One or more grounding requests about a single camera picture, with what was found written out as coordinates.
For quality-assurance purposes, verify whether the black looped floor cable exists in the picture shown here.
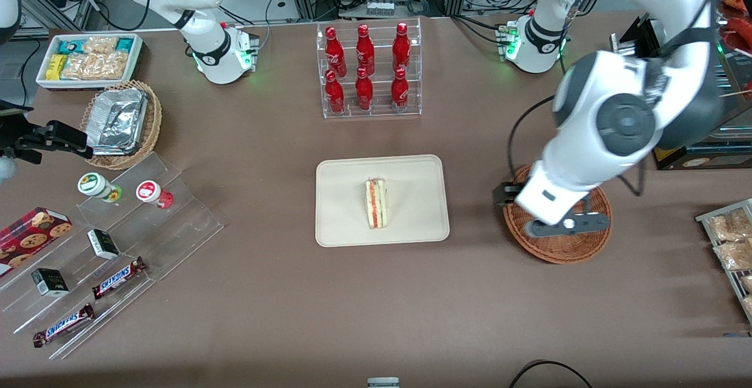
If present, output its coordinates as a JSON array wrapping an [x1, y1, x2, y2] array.
[[508, 360, 595, 388]]

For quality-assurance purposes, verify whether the beige rectangular tray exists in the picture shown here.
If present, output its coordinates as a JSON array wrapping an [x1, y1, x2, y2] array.
[[315, 154, 451, 248]]

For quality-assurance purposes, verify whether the clear acrylic stepped display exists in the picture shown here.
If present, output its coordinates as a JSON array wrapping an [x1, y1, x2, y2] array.
[[0, 152, 224, 360]]

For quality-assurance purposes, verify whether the round brown wicker basket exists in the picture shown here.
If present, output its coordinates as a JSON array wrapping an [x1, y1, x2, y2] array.
[[502, 163, 613, 265]]

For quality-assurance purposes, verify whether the clear acrylic bottle rack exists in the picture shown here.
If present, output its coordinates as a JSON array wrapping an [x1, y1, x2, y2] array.
[[316, 16, 422, 120]]

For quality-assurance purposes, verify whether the white rectangular snack bin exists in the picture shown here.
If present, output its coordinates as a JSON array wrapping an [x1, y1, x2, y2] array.
[[36, 33, 144, 91]]

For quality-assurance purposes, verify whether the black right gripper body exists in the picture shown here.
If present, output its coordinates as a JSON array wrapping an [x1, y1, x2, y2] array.
[[0, 101, 45, 164]]

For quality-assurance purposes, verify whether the black food warmer case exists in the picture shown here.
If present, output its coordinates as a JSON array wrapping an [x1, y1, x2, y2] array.
[[609, 0, 752, 170]]

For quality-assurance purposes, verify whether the small black box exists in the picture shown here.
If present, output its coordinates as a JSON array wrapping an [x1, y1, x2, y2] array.
[[31, 267, 70, 298], [86, 229, 121, 260]]

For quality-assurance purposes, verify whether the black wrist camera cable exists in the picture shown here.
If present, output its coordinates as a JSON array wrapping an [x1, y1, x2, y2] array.
[[507, 0, 714, 198]]

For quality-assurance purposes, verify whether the Snickers chocolate bar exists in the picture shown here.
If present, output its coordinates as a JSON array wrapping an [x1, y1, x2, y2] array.
[[32, 303, 96, 349], [92, 256, 148, 300]]

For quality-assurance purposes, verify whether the red plaid cookie box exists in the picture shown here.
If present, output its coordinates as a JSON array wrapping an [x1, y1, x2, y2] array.
[[0, 206, 73, 277]]

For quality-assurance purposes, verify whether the grey wire rack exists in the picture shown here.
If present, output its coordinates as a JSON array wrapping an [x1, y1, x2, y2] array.
[[695, 198, 752, 326]]

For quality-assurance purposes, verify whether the clear bag of crackers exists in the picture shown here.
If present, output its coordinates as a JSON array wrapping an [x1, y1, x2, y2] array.
[[60, 52, 130, 81], [82, 36, 120, 55]]

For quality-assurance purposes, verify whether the yellow snack packet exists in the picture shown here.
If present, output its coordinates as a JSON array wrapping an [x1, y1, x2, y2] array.
[[45, 54, 69, 81]]

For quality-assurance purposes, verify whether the red label snack cup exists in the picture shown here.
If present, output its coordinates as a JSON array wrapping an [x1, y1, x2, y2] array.
[[136, 180, 174, 210]]

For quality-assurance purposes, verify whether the triangular sandwich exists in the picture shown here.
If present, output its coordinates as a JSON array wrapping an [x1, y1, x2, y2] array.
[[365, 178, 390, 230]]

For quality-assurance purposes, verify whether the large steel food pan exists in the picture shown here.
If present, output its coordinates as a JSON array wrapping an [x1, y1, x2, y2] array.
[[720, 76, 752, 139]]

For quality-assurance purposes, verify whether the oval tan wicker basket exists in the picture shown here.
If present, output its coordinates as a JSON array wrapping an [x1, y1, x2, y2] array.
[[79, 80, 163, 170]]

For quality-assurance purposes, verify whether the aluminium foil container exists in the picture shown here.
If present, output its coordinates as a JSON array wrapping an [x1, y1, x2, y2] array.
[[86, 88, 149, 156]]

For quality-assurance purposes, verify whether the red cola bottle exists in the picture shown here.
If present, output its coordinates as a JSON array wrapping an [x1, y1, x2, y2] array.
[[392, 22, 411, 73], [355, 24, 375, 76], [325, 26, 347, 78], [355, 66, 374, 111], [325, 69, 345, 114], [391, 67, 409, 111]]

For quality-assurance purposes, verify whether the green label snack cup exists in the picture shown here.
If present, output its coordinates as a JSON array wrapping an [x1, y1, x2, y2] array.
[[77, 172, 123, 203]]

